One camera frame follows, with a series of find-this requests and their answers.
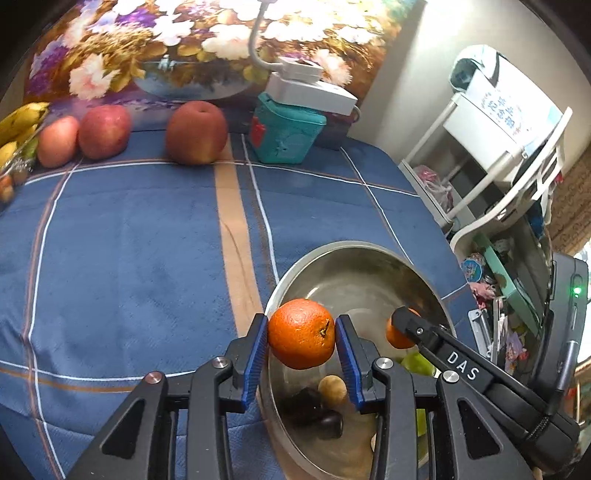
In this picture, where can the grey metal bracket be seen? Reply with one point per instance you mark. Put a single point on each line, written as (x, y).
(480, 323)

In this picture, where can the white rack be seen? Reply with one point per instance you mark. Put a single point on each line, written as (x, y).
(508, 184)

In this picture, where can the pink plastic bag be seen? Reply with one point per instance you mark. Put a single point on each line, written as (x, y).
(434, 184)

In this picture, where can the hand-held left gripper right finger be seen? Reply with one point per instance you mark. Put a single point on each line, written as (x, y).
(348, 364)

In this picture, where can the yellow banana bunch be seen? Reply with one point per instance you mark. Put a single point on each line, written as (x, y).
(21, 122)

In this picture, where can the small tan round fruit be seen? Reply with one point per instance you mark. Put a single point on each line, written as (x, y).
(373, 443)
(332, 391)

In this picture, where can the dark purple box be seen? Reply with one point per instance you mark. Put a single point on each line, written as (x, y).
(339, 131)

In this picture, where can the round blue tin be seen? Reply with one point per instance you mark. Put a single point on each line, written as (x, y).
(473, 270)

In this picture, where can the floral painting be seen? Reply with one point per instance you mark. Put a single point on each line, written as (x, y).
(161, 46)

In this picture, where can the mint green board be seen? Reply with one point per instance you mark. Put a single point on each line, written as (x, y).
(501, 272)

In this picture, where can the orange tangerine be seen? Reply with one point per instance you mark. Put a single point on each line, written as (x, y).
(395, 339)
(300, 339)

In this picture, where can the teal plastic box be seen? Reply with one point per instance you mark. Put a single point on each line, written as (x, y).
(284, 134)

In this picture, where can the clear plastic fruit container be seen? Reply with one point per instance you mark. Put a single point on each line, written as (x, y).
(16, 177)

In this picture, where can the red apple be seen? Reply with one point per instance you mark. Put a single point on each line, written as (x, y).
(57, 141)
(104, 131)
(197, 133)

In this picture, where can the dark purple plum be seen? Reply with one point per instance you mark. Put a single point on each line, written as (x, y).
(300, 406)
(332, 424)

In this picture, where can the blue plaid blanket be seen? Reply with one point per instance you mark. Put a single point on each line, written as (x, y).
(138, 240)

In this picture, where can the white printed sign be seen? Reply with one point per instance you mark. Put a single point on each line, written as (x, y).
(503, 106)

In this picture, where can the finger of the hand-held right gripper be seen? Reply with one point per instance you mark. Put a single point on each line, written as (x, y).
(461, 364)

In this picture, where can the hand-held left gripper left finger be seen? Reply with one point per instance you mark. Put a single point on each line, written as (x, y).
(256, 364)

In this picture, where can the stainless steel bowl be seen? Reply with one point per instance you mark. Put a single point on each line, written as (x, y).
(360, 281)

